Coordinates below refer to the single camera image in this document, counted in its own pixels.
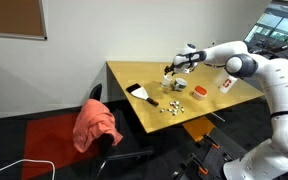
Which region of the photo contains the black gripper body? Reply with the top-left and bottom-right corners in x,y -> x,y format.
165,63 -> 179,76

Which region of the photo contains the white mug with green band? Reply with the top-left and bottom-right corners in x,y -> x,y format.
172,77 -> 188,92

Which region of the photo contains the black and white brush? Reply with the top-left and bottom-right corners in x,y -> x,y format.
125,83 -> 160,107

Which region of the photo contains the grey metal table leg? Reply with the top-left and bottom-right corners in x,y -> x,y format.
210,112 -> 226,123

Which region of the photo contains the black chair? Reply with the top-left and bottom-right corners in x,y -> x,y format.
89,83 -> 155,178

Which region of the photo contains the salmon pink cloth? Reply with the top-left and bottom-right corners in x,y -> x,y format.
72,98 -> 124,154

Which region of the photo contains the black perforated base board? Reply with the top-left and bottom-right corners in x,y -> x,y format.
172,128 -> 249,180

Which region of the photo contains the glass window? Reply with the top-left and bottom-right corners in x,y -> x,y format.
243,1 -> 288,48

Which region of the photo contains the brown cork board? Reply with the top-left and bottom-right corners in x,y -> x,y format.
0,0 -> 48,41

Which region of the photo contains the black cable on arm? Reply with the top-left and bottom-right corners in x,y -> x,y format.
183,50 -> 200,69

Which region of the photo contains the black clamp with orange handle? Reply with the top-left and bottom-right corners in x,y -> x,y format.
202,133 -> 221,150
188,152 -> 209,176

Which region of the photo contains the white cable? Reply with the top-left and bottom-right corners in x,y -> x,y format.
0,159 -> 56,180

